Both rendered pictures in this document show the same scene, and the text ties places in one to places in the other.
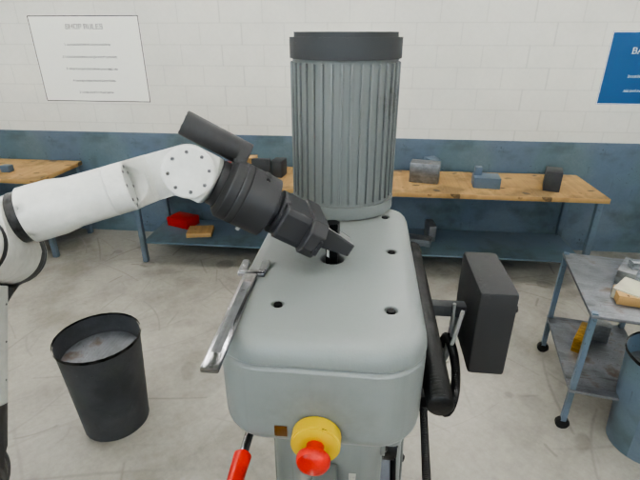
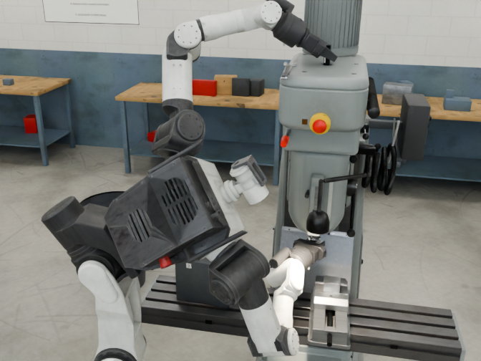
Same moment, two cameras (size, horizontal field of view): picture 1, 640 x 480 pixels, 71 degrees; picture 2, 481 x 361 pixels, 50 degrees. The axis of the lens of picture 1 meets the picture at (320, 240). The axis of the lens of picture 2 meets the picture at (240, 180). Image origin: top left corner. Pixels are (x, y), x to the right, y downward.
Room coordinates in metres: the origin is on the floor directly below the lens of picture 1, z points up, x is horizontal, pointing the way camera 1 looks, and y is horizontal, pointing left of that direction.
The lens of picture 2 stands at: (-1.07, 0.11, 2.18)
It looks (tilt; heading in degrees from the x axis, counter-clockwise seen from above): 23 degrees down; 5
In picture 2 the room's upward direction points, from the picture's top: straight up
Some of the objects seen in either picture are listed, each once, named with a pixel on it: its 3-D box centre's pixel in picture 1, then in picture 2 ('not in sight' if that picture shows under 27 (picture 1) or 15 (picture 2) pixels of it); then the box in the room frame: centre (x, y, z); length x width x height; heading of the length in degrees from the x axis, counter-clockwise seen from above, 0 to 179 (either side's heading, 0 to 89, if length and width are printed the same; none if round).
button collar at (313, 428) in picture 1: (315, 440); (320, 123); (0.39, 0.00, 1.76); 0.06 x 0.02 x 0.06; 84
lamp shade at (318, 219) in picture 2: not in sight; (318, 220); (0.39, -0.01, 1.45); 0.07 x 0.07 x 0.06
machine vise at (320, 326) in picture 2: not in sight; (330, 304); (0.58, -0.09, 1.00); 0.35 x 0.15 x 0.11; 175
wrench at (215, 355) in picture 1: (237, 305); (287, 70); (0.48, 0.10, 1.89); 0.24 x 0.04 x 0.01; 176
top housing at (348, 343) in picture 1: (332, 297); (325, 88); (0.64, -0.02, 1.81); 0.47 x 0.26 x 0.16; 174
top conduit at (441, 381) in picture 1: (420, 306); (370, 95); (0.64, -0.17, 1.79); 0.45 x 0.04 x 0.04; 174
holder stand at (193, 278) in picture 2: not in sight; (207, 273); (0.67, 0.39, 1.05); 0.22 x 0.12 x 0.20; 77
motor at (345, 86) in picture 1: (344, 124); (333, 6); (0.87, -0.05, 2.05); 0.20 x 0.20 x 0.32
